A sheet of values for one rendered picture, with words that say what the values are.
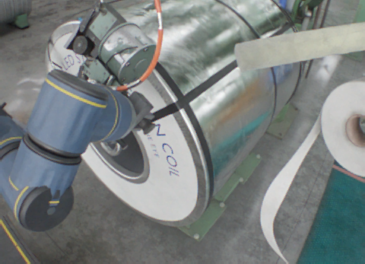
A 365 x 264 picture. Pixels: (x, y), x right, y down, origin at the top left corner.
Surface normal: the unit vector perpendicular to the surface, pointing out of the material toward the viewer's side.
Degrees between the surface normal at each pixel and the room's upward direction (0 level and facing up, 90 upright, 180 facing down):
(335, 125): 90
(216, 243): 0
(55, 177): 79
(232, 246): 0
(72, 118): 72
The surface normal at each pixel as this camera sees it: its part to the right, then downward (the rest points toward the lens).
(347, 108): -0.88, 0.29
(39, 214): 0.77, 0.43
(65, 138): 0.48, 0.32
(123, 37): 0.00, -0.22
